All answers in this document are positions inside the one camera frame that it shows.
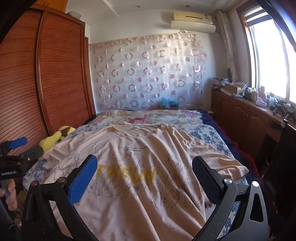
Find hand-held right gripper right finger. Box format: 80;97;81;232
191;156;270;241

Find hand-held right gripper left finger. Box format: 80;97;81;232
21;154;100;241

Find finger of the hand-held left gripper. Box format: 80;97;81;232
7;137;28;151
9;146;44;163

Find beige printed T-shirt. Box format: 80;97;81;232
42;123;249;241

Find person's left hand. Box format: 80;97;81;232
0;179;18;212

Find yellow plush toy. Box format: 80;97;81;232
38;126;77;160

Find blue floral bedsheet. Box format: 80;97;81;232
23;124;251;235

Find long wooden cabinet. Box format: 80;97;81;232
211;89;296;163

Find black chair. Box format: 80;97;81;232
261;120;296;223

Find pink floral blanket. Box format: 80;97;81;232
89;109;204;127

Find blue plastic bag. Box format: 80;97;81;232
161;97;176;107

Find open cardboard box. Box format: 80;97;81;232
221;83;243;95

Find pile of small clutter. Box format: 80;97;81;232
213;77;232;90

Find pink plastic bottle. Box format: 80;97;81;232
255;86;267;106

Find black tripod stand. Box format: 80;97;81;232
273;101;285;115
283;104;295;121

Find circle-patterned sheer curtain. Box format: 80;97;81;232
89;34;207;112

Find wood-framed window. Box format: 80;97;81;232
237;0;296;105

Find pale patterned window curtain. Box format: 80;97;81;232
215;10;238;81

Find cream air conditioner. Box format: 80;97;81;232
171;10;216;33

